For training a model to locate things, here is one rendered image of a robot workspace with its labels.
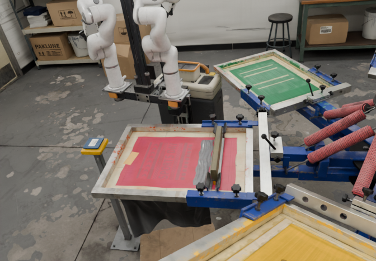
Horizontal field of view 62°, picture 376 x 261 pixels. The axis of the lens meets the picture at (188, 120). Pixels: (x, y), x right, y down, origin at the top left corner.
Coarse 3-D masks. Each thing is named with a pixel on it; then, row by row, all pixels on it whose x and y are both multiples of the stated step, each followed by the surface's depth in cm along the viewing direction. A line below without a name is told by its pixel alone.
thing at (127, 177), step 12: (132, 168) 172; (192, 168) 166; (228, 168) 163; (120, 180) 165; (132, 180) 164; (144, 180) 163; (156, 180) 162; (168, 180) 161; (180, 180) 160; (192, 180) 159; (228, 180) 157
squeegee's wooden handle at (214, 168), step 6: (216, 132) 173; (222, 132) 179; (216, 138) 168; (216, 144) 164; (216, 150) 160; (216, 156) 156; (216, 162) 153; (210, 168) 150; (216, 168) 150; (210, 174) 151; (216, 174) 150; (216, 180) 152
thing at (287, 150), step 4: (284, 148) 158; (288, 148) 158; (292, 148) 158; (296, 148) 157; (300, 148) 157; (304, 148) 157; (284, 152) 156; (288, 152) 156; (292, 152) 155; (296, 152) 155; (300, 152) 155; (304, 152) 154; (292, 156) 155; (296, 156) 155; (300, 156) 154; (304, 156) 154; (272, 160) 159; (292, 160) 157; (296, 160) 156; (300, 160) 156; (304, 160) 155
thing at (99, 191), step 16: (128, 128) 198; (144, 128) 197; (160, 128) 195; (176, 128) 193; (192, 128) 191; (208, 128) 189; (240, 128) 185; (112, 160) 174; (96, 192) 155; (112, 192) 154; (128, 192) 153; (144, 192) 152; (160, 192) 150; (176, 192) 149
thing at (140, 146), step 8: (144, 136) 194; (176, 136) 191; (136, 144) 189; (144, 144) 188; (200, 144) 182; (224, 144) 180; (232, 144) 179; (136, 152) 183; (144, 152) 182; (192, 152) 177; (224, 152) 174; (232, 152) 173; (224, 160) 169; (232, 160) 168
